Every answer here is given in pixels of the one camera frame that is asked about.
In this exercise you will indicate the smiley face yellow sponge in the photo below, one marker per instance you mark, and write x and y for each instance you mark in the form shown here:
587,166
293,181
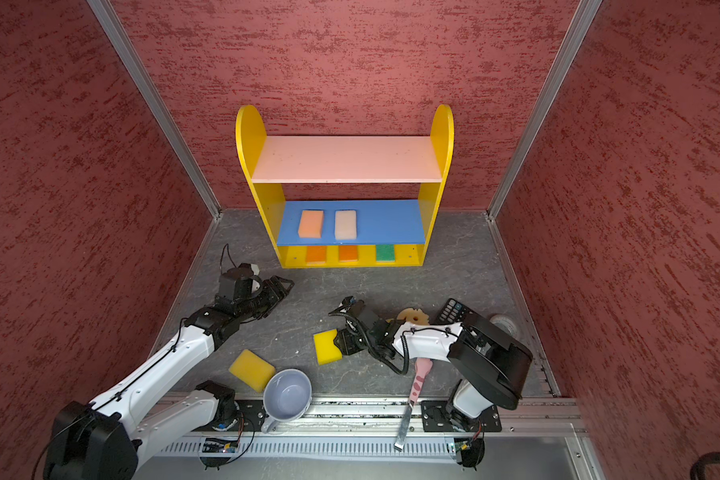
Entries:
413,316

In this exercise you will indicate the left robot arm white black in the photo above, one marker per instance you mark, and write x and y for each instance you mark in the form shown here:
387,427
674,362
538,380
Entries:
116,433

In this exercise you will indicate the pink handled knife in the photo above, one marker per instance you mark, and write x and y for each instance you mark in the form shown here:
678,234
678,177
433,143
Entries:
422,368

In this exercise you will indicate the yellow square sponge middle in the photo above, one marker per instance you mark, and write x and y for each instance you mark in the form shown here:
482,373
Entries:
326,350

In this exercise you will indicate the yellow shelf unit pink blue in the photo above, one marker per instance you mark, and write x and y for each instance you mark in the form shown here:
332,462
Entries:
271,162

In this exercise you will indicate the salmon orange sponge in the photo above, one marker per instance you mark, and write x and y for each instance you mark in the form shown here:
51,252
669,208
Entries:
311,224

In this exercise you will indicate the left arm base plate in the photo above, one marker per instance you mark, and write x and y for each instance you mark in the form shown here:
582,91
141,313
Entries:
249,415

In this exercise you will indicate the black cable corner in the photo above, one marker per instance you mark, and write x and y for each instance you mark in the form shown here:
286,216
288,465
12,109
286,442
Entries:
698,468

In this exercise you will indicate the large yellow sponge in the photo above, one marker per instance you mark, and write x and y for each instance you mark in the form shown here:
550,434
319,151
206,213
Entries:
252,370

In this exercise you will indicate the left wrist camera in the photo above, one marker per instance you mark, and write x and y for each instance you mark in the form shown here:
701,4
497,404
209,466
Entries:
237,283

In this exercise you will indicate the grey blue mug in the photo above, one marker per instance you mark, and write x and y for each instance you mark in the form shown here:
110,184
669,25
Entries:
286,398

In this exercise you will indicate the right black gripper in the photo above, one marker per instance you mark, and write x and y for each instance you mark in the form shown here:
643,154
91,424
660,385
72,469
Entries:
345,340

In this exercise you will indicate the green scrub sponge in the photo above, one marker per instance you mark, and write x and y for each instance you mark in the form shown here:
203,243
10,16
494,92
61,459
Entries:
385,253

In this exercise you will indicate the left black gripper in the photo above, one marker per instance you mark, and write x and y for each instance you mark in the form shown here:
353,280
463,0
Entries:
275,297

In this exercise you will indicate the orange sponge yellow base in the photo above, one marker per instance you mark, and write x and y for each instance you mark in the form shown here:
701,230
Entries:
316,255
348,254

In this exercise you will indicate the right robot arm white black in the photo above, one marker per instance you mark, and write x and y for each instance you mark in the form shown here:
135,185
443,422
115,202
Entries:
493,365

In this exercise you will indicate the black calculator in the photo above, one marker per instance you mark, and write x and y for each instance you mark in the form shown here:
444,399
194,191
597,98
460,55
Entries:
452,312

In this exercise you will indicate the grey tape roll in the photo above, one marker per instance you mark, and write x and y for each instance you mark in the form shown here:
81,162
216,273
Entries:
507,325

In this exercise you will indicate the beige pink sponge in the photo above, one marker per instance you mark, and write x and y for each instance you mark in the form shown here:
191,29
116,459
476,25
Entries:
345,225

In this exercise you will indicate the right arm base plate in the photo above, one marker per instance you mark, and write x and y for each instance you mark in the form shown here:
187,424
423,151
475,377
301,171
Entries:
441,417

